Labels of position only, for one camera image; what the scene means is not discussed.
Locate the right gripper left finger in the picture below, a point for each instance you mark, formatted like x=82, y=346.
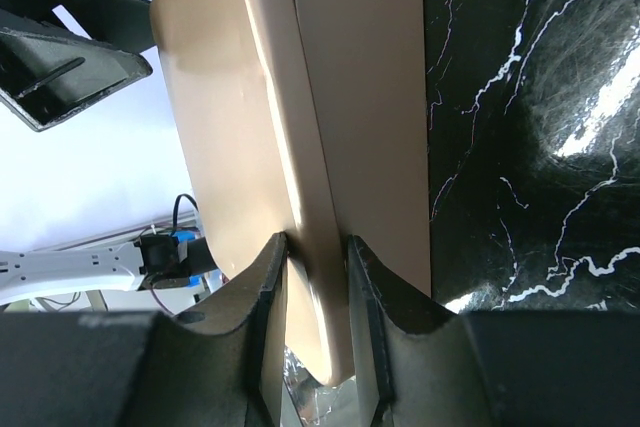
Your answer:
x=220, y=363

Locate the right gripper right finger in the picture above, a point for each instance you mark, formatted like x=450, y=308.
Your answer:
x=419, y=364

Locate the brown tin lid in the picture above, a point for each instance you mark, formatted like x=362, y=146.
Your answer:
x=240, y=91

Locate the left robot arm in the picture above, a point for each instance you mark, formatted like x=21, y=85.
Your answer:
x=150, y=261

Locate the brown tin box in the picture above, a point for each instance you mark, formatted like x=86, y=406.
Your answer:
x=366, y=62

